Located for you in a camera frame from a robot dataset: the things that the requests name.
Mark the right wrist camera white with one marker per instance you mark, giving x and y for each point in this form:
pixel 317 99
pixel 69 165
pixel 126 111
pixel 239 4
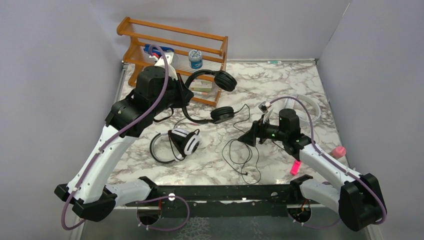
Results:
pixel 267 109

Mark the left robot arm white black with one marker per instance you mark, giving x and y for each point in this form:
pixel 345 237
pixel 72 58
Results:
pixel 88 193

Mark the pink round object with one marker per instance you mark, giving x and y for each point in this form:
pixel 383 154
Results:
pixel 338 152

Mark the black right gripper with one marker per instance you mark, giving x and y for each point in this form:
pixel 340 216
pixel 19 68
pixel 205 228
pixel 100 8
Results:
pixel 250 137

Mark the wooden orange shelf rack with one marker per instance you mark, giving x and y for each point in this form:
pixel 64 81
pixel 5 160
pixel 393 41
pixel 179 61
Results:
pixel 214 48

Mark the small black on-ear headphones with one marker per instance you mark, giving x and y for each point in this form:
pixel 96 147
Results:
pixel 221 81

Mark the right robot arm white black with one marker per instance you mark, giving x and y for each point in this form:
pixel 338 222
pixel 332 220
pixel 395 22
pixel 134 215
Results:
pixel 356 197

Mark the orange tipped white marker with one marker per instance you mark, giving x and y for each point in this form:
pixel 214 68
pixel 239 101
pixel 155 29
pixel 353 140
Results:
pixel 200 93

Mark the white over-ear headphones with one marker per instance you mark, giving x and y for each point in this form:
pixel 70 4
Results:
pixel 312 106

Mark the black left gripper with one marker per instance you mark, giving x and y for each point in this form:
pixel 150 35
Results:
pixel 186 93

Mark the blue black hand tool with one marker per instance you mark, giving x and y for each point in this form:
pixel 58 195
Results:
pixel 155 50

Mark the white black gaming headset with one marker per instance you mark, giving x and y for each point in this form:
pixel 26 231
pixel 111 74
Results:
pixel 182 142

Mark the small white red box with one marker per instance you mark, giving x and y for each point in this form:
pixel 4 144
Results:
pixel 200 85

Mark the blue lidded jar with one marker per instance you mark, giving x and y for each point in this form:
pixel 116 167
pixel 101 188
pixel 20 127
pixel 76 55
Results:
pixel 195 58

